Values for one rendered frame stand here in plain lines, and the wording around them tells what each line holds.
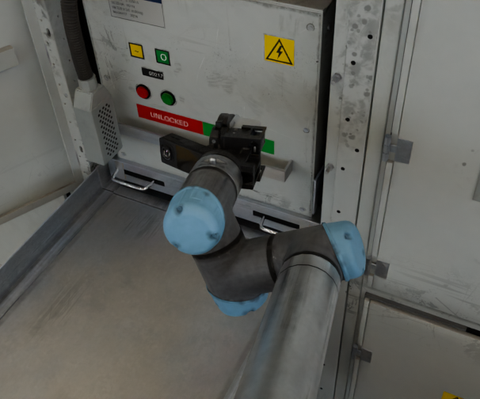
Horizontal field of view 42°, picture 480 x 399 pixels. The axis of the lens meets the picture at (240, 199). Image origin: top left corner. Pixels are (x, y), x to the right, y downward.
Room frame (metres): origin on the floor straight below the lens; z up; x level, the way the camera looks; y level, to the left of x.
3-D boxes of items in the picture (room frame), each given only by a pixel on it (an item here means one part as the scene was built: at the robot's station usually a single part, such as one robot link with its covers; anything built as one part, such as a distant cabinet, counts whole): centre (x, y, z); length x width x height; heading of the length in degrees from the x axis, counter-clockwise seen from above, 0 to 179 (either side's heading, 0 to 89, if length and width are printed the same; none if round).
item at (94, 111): (1.07, 0.29, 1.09); 0.08 x 0.05 x 0.17; 152
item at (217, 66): (1.03, 0.07, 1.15); 0.48 x 0.01 x 0.48; 62
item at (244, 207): (1.05, 0.06, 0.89); 0.54 x 0.05 x 0.06; 62
